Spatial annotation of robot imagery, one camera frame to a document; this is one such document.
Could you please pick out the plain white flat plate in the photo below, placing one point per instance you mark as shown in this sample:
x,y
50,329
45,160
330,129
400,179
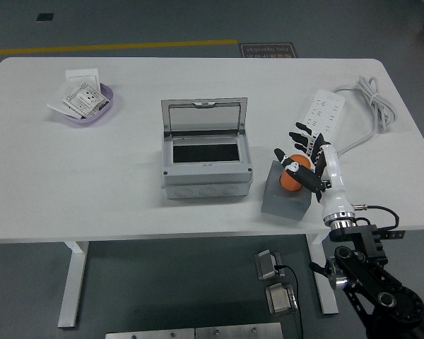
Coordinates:
x,y
56,104

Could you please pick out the white power strip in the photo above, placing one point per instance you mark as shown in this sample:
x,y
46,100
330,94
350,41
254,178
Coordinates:
x,y
325,106

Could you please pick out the white wall switch plate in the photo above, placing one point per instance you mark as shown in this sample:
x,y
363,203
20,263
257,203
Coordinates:
x,y
81,76

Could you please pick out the dark floor sign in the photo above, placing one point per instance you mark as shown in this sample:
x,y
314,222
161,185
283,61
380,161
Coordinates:
x,y
268,50

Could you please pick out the grey cube with round hole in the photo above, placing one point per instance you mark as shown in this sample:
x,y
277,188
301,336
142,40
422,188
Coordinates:
x,y
286,208

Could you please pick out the dark floor socket cover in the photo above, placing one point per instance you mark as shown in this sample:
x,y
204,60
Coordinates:
x,y
44,17

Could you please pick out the transparent hinged box lid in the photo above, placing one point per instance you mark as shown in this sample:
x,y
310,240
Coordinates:
x,y
205,118

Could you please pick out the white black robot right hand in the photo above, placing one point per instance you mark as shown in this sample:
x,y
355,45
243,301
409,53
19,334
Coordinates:
x,y
334,176

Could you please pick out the orange cylinder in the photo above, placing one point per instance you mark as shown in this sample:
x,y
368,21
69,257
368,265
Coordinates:
x,y
291,183

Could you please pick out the grey metal base plate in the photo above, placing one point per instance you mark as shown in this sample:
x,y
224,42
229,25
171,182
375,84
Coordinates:
x,y
238,332
148,334

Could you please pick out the white table leg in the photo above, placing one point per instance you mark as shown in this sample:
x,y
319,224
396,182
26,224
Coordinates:
x,y
326,300
72,282

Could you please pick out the wall socket in printed wrap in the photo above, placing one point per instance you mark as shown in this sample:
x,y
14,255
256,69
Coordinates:
x,y
85,99

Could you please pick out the purple plastic tray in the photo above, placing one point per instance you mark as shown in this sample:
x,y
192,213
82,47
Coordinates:
x,y
92,119

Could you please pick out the silver foot pedal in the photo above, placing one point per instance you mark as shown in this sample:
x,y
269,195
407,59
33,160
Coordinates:
x,y
281,298
266,265

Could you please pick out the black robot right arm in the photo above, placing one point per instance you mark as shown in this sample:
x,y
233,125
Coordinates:
x,y
367,279

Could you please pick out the grey plastic enclosure box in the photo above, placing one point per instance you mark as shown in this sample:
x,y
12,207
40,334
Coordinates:
x,y
205,180

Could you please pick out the black table control panel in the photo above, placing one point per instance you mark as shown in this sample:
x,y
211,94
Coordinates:
x,y
397,234

